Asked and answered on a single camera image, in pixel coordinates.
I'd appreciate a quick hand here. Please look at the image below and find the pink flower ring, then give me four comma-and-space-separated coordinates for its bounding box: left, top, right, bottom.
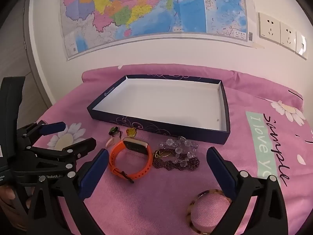
106, 137, 120, 148

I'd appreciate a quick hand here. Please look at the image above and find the grey wooden door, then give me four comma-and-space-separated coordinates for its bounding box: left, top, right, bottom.
0, 0, 53, 128

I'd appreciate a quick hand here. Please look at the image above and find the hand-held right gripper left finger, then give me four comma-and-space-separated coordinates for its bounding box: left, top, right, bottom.
26, 149, 109, 235

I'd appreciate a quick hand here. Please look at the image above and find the purple beaded bracelet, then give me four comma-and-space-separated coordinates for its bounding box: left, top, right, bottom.
153, 150, 200, 172

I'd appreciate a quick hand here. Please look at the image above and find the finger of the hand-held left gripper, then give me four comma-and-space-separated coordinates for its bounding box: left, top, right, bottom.
17, 120, 66, 150
24, 137, 97, 165

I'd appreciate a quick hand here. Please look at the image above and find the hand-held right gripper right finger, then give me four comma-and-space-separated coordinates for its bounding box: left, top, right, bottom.
207, 147, 289, 235

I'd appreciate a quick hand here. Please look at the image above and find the white wall socket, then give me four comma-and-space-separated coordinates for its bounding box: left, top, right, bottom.
295, 31, 308, 60
259, 12, 281, 44
280, 22, 297, 52

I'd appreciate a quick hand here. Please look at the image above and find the clear crystal bead bracelet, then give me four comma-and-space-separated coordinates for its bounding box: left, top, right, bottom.
159, 136, 199, 167

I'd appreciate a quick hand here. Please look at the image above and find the pink printed bedsheet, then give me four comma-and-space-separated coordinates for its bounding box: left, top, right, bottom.
28, 64, 313, 235

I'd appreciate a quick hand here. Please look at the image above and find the tortoiseshell bangle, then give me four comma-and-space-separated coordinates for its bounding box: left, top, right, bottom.
186, 189, 232, 234

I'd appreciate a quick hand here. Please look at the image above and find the colourful wall map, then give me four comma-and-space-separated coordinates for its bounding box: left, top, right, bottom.
60, 0, 255, 61

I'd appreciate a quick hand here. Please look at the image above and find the person's left hand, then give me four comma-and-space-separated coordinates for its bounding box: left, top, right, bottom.
0, 185, 28, 230

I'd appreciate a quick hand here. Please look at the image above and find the dark blue cardboard box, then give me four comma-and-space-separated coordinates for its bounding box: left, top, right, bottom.
87, 75, 231, 145

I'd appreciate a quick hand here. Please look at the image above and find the orange strap watch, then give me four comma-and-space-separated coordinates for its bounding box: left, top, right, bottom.
108, 137, 152, 183

